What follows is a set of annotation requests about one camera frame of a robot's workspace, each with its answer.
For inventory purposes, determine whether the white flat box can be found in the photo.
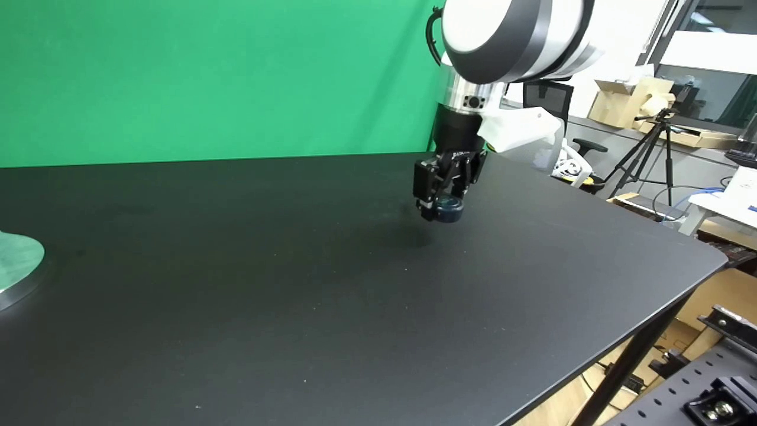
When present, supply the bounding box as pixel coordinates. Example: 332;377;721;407
689;164;757;233

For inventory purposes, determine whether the green screen curtain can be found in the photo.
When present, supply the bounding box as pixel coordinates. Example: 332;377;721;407
0;0;455;171

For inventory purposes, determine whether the black camera tripod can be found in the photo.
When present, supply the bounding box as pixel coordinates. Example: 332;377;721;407
602;107;682;212

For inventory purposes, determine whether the black perforated breadboard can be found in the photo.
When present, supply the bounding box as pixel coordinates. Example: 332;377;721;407
600;343;757;426

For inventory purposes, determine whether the black table leg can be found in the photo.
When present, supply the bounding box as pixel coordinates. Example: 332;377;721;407
569;292;697;426

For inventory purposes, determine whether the black metal clamp block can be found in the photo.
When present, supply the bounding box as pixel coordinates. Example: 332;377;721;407
682;375;757;426

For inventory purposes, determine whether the black metal rail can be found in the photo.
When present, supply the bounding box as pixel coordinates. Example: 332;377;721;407
697;303;757;361

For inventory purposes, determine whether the green plate at table edge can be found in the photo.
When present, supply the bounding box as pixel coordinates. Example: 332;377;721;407
0;230;47;299

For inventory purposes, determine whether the open cardboard box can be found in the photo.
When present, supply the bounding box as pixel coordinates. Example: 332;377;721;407
587;77;676;133

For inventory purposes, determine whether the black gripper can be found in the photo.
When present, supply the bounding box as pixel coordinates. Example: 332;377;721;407
414;104;488;222

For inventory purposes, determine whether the white printed paper item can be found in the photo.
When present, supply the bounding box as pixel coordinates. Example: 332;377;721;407
548;142;597;190

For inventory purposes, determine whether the black office chair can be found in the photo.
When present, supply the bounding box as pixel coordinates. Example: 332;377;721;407
521;79;610;157

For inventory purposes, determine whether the blue tape roll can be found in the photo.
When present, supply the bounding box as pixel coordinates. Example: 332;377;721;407
430;196;465;228

